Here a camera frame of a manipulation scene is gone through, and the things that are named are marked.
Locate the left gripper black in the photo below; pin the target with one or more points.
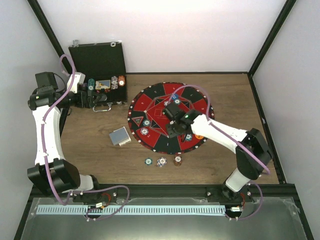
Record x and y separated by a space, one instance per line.
89 104

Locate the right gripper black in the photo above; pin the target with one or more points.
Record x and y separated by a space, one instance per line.
171 134

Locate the orange round button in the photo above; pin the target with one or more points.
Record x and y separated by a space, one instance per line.
199 137

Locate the blue small blind button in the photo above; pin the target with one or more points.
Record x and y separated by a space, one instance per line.
174 96

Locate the brown poker chip stack table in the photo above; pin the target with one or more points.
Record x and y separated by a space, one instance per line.
177 160

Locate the triangular all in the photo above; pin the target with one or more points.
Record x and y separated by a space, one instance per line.
138 120

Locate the green poker chip stack table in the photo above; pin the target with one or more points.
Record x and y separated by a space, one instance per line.
148 161

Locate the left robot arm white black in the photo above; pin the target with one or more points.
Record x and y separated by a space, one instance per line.
52 173

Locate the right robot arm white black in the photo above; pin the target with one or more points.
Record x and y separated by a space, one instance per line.
251 150

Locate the green chip stack in case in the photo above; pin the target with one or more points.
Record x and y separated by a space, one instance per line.
91 84

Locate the clear dealer button in case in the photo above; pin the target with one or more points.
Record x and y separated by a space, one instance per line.
102 98

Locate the card deck in case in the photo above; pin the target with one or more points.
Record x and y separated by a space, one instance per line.
102 84

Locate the round red black poker mat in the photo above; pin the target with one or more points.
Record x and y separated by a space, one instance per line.
149 103

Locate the blue white chips in case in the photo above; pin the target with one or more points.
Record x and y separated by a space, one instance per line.
114 82

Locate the black poker case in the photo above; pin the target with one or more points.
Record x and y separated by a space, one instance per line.
102 61

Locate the orange chips in case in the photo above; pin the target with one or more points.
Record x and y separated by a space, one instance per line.
121 80

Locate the white card box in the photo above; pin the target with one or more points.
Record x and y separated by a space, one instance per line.
125 142

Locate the metal sheet front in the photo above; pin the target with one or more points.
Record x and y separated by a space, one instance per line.
273 218

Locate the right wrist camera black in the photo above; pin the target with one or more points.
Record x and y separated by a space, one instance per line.
173 112

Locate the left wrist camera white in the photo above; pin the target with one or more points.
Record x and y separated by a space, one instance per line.
79 79

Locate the silver case handle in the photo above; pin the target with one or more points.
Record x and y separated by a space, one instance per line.
102 108

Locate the black aluminium frame post left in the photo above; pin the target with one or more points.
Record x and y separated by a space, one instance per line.
42 19

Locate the black aluminium frame post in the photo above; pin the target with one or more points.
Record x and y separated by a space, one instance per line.
42 19
280 20

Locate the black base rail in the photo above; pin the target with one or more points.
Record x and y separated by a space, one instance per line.
212 193

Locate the light blue slotted cable duct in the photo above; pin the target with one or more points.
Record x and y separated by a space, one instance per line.
144 210

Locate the black aluminium frame post right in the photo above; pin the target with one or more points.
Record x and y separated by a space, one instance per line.
280 20

